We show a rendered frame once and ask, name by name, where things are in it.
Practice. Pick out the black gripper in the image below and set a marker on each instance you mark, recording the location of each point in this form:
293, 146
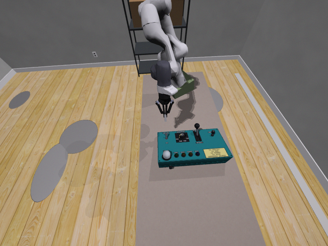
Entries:
164, 100

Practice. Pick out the teal control console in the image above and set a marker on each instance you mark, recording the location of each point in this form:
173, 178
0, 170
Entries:
192, 147

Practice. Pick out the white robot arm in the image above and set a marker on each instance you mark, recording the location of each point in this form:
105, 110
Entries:
158, 29

